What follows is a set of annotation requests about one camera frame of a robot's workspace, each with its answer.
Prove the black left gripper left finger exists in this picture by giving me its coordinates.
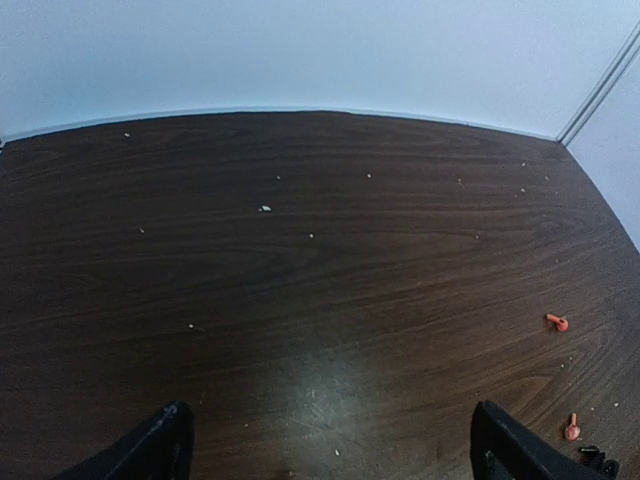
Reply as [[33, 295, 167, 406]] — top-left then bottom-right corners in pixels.
[[55, 401, 194, 479]]

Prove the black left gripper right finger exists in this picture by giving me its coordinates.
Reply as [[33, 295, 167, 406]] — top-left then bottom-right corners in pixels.
[[471, 400, 607, 479]]

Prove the orange earbud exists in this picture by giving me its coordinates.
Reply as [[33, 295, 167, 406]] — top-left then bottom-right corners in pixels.
[[545, 313, 569, 332], [564, 413, 581, 442]]

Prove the small black clip object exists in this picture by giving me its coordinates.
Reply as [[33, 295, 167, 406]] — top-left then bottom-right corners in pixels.
[[578, 446, 620, 479]]

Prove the right aluminium corner post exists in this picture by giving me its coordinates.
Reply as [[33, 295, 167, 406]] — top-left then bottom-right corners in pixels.
[[556, 22, 640, 147]]

